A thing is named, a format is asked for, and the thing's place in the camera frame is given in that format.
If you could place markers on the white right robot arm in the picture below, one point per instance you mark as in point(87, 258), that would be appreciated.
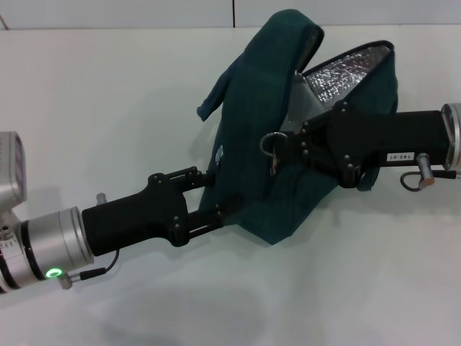
point(454, 133)

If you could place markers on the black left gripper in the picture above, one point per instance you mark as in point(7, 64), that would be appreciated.
point(137, 220)

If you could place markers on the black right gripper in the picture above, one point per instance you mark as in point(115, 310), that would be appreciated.
point(389, 137)

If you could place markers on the dark teal insulated bag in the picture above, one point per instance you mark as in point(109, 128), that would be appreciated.
point(252, 90)

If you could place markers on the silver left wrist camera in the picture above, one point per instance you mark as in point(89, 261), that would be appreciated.
point(11, 169)

